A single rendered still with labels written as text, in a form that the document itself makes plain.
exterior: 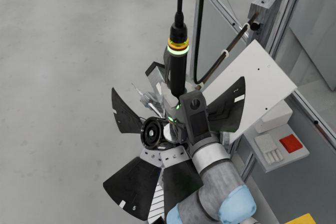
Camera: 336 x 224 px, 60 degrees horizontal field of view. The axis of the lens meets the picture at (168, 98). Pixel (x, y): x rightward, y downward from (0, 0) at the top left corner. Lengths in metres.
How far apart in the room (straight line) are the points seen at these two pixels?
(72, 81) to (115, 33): 0.78
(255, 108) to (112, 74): 2.01
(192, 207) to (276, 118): 0.92
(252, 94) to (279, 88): 0.10
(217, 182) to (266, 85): 0.58
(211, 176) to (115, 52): 2.64
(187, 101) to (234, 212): 0.22
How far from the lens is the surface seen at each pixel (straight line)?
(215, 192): 0.60
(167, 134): 0.88
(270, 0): 1.23
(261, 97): 1.10
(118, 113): 1.29
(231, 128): 0.81
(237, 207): 0.58
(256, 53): 1.16
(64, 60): 3.18
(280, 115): 1.48
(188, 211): 0.64
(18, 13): 4.03
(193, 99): 0.60
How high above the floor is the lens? 2.10
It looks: 52 degrees down
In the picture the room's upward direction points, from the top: straight up
